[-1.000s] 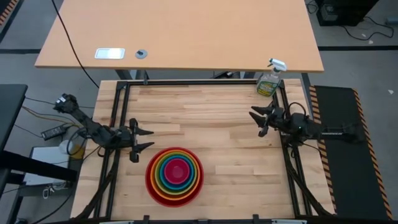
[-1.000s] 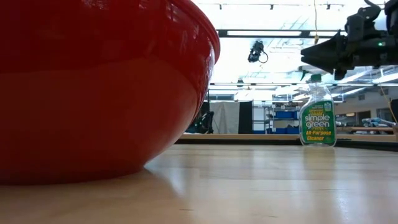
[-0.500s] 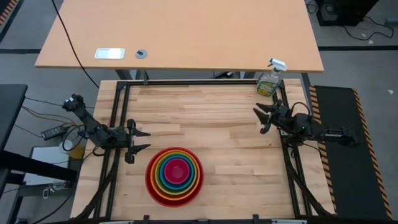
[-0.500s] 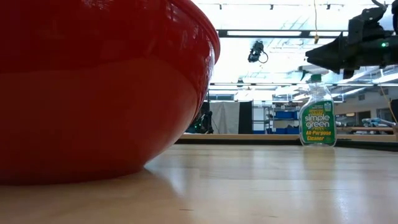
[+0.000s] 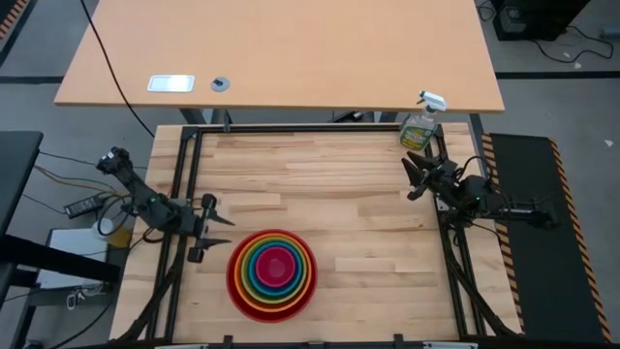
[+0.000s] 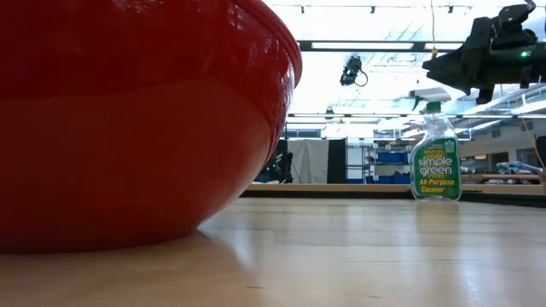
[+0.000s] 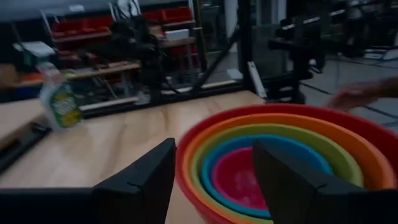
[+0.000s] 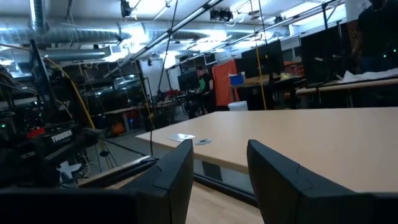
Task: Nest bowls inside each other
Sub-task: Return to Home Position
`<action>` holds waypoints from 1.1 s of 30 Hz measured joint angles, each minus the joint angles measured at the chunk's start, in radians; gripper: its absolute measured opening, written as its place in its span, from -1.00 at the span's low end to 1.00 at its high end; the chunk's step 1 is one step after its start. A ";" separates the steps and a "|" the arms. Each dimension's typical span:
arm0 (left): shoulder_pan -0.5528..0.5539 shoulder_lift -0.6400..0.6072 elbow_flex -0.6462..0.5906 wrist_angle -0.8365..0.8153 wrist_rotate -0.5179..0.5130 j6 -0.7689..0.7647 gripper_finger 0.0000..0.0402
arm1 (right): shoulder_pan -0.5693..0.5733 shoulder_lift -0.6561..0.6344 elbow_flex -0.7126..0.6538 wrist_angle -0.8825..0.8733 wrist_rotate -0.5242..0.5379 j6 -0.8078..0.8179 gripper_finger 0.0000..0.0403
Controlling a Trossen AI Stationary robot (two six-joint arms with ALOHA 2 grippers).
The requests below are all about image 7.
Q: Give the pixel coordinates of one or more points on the pink bowl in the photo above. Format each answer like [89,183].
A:
[236,177]

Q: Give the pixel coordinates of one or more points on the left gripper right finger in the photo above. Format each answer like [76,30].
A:
[298,199]

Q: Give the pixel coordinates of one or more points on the spray bottle with green label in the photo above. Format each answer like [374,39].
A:
[63,107]

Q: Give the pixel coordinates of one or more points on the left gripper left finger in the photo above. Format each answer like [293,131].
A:
[143,193]

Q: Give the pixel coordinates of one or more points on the wooden shelf rack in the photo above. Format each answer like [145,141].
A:
[102,70]

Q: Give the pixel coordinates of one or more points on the orange bowl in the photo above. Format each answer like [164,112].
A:
[374,168]

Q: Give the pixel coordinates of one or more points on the green bowl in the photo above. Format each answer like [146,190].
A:
[342,161]

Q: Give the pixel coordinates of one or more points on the white box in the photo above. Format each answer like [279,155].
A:
[177,34]

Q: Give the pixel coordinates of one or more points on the person's hand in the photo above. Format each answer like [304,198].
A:
[357,93]

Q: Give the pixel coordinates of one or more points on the red storage bin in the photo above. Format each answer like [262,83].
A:
[174,15]
[81,26]

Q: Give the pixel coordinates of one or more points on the blue bowl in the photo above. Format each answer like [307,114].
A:
[304,154]

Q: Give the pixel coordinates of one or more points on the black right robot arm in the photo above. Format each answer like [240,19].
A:
[146,53]

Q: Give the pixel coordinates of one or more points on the white bracket strip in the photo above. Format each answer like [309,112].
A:
[256,79]

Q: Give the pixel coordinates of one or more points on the red bowl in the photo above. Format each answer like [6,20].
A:
[280,109]

